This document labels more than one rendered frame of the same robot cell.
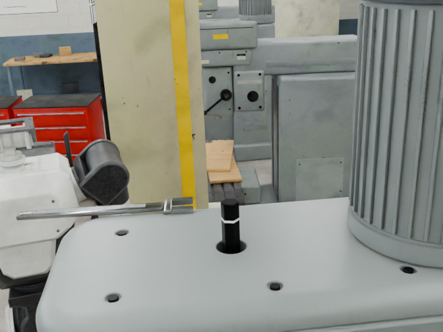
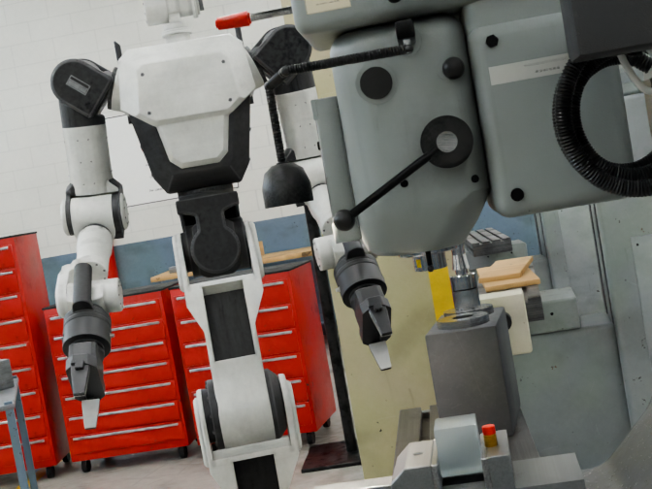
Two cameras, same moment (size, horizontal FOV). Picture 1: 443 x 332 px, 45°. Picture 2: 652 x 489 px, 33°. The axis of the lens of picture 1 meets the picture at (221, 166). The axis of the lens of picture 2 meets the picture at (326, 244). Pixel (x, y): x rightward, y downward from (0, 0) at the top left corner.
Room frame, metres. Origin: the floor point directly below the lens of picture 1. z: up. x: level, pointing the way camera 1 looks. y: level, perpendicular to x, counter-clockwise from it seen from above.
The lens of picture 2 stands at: (-1.03, -0.18, 1.43)
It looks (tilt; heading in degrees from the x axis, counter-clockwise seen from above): 3 degrees down; 11
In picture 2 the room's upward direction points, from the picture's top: 10 degrees counter-clockwise
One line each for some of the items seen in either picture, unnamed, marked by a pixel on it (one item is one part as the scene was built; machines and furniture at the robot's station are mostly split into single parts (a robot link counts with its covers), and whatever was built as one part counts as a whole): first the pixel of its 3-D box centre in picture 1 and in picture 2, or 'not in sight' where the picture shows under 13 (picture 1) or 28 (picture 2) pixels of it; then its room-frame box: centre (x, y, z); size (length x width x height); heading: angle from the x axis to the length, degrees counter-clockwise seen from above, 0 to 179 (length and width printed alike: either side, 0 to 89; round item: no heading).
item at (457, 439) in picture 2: not in sight; (458, 444); (0.33, -0.03, 1.08); 0.06 x 0.05 x 0.06; 3
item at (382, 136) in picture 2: not in sight; (411, 139); (0.57, -0.01, 1.47); 0.21 x 0.19 x 0.32; 6
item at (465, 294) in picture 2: not in sight; (465, 294); (0.95, -0.02, 1.19); 0.05 x 0.05 x 0.05
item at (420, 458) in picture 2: not in sight; (417, 469); (0.33, 0.03, 1.05); 0.12 x 0.06 x 0.04; 3
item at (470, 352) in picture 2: not in sight; (473, 368); (0.90, -0.02, 1.06); 0.22 x 0.12 x 0.20; 178
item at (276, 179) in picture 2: not in sight; (285, 183); (0.54, 0.18, 1.44); 0.07 x 0.07 x 0.06
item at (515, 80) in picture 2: not in sight; (544, 115); (0.58, -0.20, 1.47); 0.24 x 0.19 x 0.26; 6
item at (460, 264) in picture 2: not in sight; (457, 244); (0.95, -0.02, 1.28); 0.03 x 0.03 x 0.11
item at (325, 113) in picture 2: not in sight; (337, 170); (0.56, 0.10, 1.45); 0.04 x 0.04 x 0.21; 6
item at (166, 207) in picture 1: (106, 209); not in sight; (0.68, 0.16, 1.89); 0.24 x 0.04 x 0.01; 93
